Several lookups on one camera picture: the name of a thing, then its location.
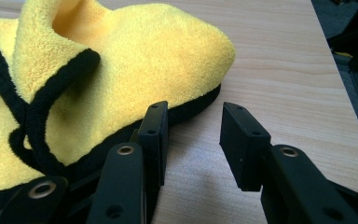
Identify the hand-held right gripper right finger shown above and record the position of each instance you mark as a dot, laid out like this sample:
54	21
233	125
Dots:
245	149

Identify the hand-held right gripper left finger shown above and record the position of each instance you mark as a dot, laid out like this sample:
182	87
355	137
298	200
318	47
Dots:
154	140

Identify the yellow towel with black trim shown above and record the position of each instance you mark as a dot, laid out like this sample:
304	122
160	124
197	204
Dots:
143	53

